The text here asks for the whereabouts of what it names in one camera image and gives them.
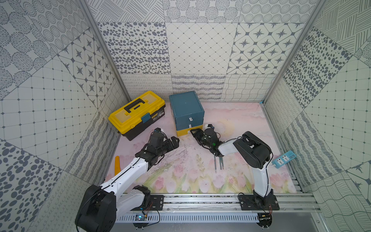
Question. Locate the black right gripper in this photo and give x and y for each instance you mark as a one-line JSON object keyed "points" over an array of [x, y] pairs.
{"points": [[197, 135]]}

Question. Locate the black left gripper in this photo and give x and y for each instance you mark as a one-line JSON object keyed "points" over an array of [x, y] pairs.
{"points": [[167, 143]]}

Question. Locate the green striped pencil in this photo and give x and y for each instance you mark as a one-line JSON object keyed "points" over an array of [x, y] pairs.
{"points": [[215, 164]]}

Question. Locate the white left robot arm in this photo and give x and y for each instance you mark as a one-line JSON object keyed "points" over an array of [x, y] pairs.
{"points": [[102, 204]]}

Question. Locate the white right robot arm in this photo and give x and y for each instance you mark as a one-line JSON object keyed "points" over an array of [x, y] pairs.
{"points": [[256, 153]]}

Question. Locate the yellow bottom drawer unit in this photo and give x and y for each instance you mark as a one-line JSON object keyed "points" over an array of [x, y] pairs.
{"points": [[187, 131]]}

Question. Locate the teal drawer cabinet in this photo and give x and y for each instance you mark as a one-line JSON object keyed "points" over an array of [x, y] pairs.
{"points": [[187, 110]]}

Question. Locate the yellow black toolbox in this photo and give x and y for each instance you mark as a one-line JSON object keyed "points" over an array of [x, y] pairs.
{"points": [[133, 118]]}

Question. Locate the orange object at wall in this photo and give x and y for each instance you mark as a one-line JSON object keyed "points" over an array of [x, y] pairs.
{"points": [[117, 165]]}

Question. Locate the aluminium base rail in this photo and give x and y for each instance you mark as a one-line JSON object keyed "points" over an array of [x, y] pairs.
{"points": [[230, 202]]}

